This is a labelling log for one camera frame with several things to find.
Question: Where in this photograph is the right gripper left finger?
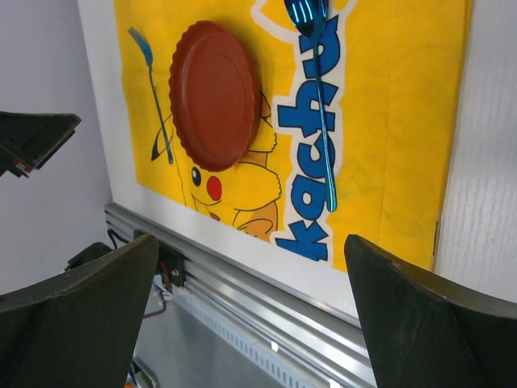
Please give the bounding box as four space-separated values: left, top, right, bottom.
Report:
1 234 158 387

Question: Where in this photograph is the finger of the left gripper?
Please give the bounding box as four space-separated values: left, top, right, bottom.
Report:
1 112 81 178

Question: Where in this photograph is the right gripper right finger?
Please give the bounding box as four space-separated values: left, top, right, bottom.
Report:
344 234 516 387

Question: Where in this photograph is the blue metal fork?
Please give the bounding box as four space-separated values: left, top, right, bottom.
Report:
128 27 174 165

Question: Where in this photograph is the red round plate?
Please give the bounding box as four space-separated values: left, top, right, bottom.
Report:
169 20 262 171

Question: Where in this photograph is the yellow Pikachu cloth placemat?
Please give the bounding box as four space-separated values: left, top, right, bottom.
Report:
114 1 473 270

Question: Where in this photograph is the blue metal spoon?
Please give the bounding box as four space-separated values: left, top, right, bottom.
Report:
284 0 338 213

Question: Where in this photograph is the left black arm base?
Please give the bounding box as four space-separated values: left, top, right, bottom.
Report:
152 240 186 293

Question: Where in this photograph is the aluminium mounting rail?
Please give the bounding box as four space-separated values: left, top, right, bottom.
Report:
105 204 376 387

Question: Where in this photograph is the perforated metal cable duct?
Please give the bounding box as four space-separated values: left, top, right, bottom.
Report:
174 293 320 387

